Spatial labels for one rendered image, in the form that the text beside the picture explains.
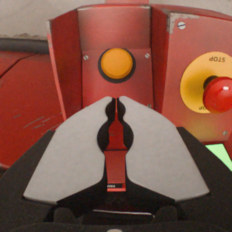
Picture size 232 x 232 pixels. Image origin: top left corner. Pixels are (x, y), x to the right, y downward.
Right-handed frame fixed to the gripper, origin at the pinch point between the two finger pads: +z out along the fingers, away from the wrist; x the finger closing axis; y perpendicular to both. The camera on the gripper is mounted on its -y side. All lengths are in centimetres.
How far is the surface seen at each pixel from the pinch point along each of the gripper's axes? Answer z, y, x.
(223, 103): 3.1, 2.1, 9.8
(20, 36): 84, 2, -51
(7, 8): 83, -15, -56
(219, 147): 5.3, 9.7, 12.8
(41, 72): 45, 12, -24
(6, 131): 16.9, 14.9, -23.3
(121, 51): 12.0, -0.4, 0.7
